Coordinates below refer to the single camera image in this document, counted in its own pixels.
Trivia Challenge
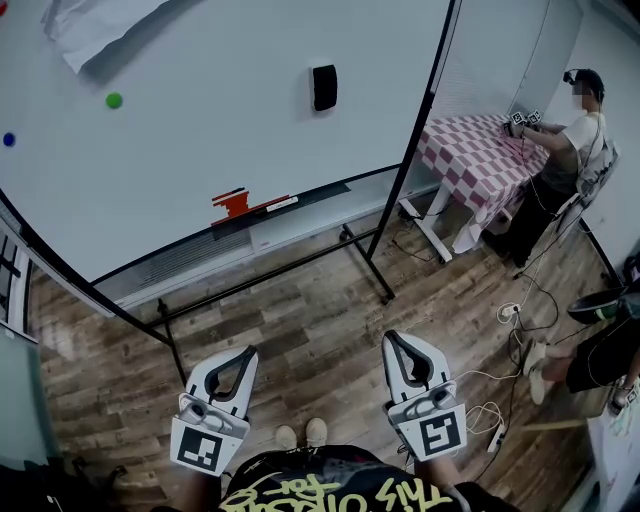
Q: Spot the white paper sheet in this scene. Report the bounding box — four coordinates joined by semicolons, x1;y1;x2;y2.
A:
40;0;174;75

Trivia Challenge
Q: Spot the grey chair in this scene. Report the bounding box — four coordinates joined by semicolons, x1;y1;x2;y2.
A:
553;139;622;241

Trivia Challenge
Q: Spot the black cable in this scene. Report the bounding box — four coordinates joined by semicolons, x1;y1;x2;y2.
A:
512;269;561;334

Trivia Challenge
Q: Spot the pink checkered tablecloth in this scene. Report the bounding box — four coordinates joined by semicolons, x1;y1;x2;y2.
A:
415;113;551;254

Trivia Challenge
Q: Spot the white cable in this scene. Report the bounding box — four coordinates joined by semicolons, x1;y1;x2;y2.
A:
452;368;524;437

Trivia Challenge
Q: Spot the red box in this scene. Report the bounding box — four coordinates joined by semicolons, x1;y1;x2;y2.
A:
210;191;256;227

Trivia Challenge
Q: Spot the person's black printed t-shirt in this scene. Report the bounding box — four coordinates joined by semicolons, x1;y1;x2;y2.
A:
218;443;522;512

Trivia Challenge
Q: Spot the person's left forearm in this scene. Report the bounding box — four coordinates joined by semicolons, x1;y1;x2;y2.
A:
185;467;227;512

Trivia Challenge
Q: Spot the person's beige shoe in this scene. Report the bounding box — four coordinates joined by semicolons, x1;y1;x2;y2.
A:
275;424;299;452
305;417;329;449

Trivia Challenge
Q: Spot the person's left beige shoe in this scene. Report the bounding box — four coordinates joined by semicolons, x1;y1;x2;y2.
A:
275;424;299;452

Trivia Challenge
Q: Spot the wooden stick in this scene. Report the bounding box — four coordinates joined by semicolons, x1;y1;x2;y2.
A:
520;419;587;433

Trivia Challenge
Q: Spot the black whiteboard eraser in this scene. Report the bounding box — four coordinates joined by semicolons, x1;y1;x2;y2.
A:
309;63;339;113

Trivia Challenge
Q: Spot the person's right beige shoe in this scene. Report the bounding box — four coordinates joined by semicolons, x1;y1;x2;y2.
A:
305;417;329;449

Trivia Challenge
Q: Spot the white scribbled table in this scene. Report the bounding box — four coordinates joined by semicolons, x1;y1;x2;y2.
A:
585;389;640;512

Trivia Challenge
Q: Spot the large white whiteboard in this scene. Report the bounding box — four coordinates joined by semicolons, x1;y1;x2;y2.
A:
0;0;464;389

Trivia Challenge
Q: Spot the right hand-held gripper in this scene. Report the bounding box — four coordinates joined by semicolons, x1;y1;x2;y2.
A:
381;329;469;463

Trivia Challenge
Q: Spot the black bag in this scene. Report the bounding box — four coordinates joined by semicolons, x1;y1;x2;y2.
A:
0;457;169;512

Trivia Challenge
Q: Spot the person's right forearm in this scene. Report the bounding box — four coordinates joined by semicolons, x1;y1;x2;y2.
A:
412;455;462;494

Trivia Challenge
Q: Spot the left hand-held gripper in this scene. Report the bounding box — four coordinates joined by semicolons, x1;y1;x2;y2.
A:
169;344;260;475

